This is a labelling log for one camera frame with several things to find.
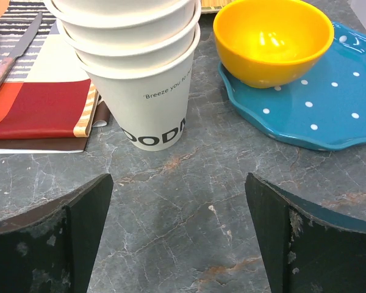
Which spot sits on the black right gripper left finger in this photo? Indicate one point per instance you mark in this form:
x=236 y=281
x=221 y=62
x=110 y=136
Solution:
x=53 y=247

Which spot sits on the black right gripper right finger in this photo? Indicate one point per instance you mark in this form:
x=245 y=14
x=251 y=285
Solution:
x=304 y=246

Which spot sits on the white paper cup stack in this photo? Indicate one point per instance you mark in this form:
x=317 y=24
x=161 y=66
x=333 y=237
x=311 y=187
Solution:
x=140 y=64

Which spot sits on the colourful patchwork placemat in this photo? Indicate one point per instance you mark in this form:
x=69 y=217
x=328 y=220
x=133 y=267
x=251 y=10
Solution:
x=47 y=103

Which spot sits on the blue polka dot plate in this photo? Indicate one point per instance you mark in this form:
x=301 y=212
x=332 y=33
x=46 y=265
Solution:
x=321 y=118

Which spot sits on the yellow bowl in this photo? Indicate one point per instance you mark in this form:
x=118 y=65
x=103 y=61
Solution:
x=270 y=43

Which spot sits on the pink handled table knife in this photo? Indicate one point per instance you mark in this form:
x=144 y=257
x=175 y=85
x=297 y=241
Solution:
x=19 y=49

